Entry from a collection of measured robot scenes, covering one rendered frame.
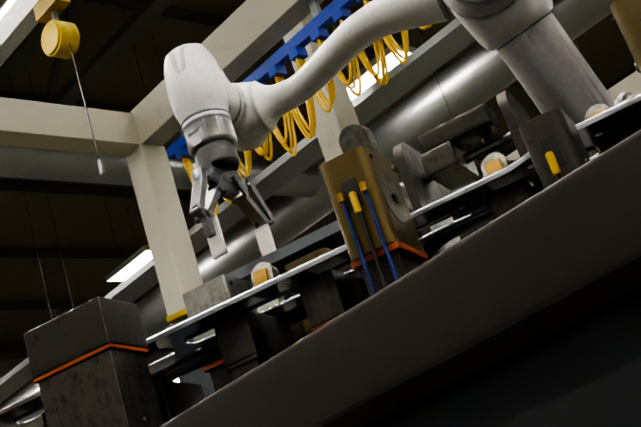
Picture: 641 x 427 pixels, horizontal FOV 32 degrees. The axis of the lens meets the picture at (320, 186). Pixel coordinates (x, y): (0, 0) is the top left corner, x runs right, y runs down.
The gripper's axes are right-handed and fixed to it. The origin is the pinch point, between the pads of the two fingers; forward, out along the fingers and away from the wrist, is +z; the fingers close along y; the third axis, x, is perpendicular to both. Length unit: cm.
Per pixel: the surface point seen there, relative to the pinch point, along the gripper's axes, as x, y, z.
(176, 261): -243, -272, -136
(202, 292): 6.2, 21.5, 11.3
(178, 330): 14.1, 37.9, 21.2
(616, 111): 76, 33, 22
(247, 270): 4.2, 6.5, 5.5
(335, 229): 20.6, 3.5, 5.8
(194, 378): -13.0, 6.1, 17.5
